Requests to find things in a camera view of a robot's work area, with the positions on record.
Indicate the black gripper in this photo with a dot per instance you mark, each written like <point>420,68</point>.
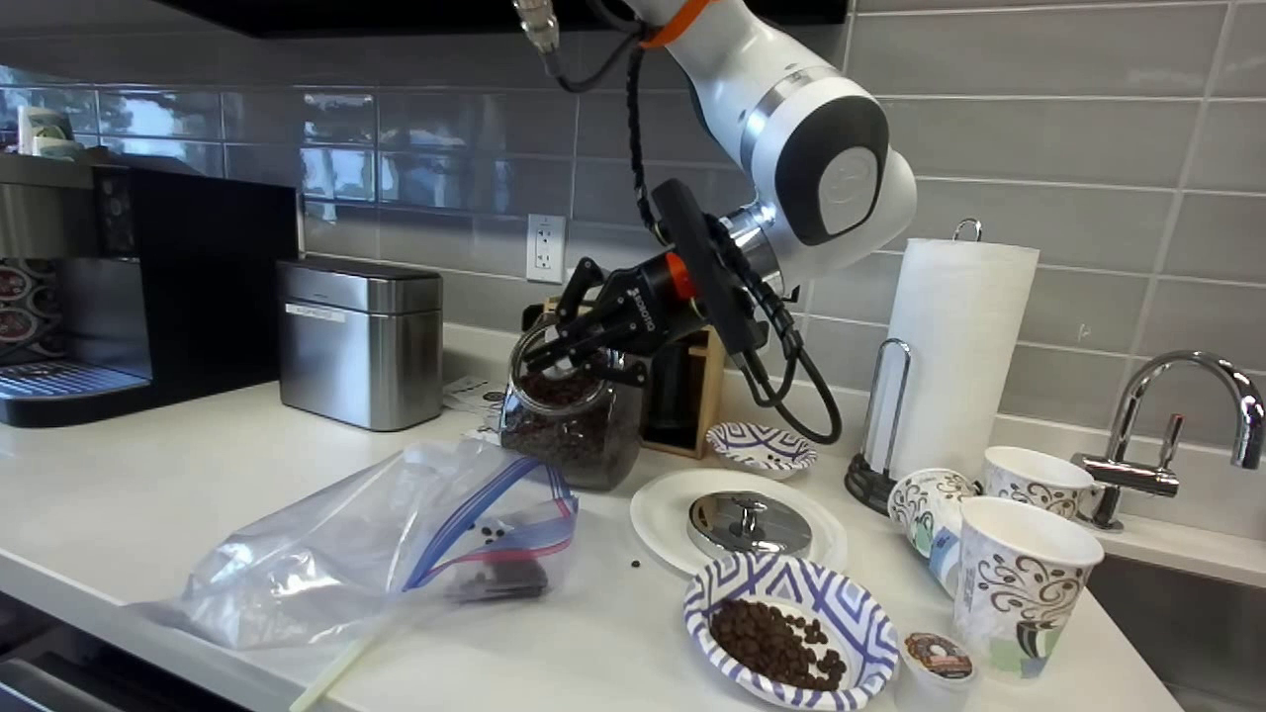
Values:
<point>647,308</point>

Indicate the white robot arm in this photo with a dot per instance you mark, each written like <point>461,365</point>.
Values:
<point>806,132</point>

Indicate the glass jar of coffee beans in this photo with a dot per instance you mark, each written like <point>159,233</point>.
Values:
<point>577,438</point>

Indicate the coffee beans inside bag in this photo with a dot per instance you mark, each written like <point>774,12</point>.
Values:
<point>508,579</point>

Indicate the clear zip plastic bag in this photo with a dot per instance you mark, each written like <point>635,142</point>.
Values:
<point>343,554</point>

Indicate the coffee beans heap in bowl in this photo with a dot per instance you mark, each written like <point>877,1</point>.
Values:
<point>777,647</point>

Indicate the black coffee machine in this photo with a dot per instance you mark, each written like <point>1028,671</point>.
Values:
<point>173,290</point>

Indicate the coffee pod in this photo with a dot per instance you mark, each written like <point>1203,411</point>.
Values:
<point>941,654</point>

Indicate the small blue patterned paper bowl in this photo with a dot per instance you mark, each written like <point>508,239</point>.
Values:
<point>760,450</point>

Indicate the stainless steel bin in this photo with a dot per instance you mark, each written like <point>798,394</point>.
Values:
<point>363,345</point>

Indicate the white plate with strainer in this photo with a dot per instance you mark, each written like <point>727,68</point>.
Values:
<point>752,519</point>

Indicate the metal paper towel holder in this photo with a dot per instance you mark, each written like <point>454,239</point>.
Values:
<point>871,481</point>

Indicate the large blue patterned paper bowl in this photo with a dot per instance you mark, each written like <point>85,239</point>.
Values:
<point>818,593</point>

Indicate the white paper towel roll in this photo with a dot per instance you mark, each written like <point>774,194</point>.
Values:
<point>963,343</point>

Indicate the tipped patterned paper cup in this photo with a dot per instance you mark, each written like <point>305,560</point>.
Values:
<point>930,519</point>

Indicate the short patterned paper cup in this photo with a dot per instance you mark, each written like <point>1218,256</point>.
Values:
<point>1042,481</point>

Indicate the tall patterned paper cup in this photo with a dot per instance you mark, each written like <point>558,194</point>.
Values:
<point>1022,593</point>

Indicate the patterned pod box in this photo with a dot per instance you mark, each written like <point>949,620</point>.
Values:
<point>31,306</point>

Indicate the chrome faucet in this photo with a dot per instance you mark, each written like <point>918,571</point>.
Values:
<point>1161,407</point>

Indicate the dark cabinet front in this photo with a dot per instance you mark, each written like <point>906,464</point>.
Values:
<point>82,659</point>

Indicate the sink basin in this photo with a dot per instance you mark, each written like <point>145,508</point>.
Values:
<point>1187,633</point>

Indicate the white wall outlet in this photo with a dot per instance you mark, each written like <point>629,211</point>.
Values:
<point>544,246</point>

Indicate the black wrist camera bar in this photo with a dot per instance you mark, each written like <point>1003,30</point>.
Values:
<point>705,264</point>

